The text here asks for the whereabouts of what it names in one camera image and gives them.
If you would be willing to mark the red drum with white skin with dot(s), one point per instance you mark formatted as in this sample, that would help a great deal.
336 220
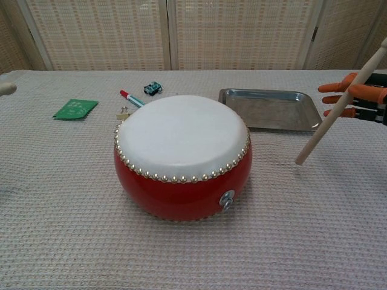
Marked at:
181 136

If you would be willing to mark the marker pen with red cap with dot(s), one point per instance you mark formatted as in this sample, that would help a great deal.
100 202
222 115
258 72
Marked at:
130 96

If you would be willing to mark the green foil packet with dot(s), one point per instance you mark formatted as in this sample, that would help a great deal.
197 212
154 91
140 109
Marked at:
74 109

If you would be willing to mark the wooden drumstick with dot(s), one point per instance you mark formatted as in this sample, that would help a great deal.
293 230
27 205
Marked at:
7 88
329 121

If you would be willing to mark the stainless steel tray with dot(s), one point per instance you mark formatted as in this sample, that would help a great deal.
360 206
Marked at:
272 111

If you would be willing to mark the woven folding screen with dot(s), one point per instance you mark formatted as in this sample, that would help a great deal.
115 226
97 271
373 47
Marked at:
106 33

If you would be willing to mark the small green circuit module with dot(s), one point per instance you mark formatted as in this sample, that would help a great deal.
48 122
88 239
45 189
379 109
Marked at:
152 88

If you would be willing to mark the beige waffle-weave tablecloth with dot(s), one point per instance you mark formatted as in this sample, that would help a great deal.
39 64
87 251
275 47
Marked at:
60 241

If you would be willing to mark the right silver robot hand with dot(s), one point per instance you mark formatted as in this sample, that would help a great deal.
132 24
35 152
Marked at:
367 90

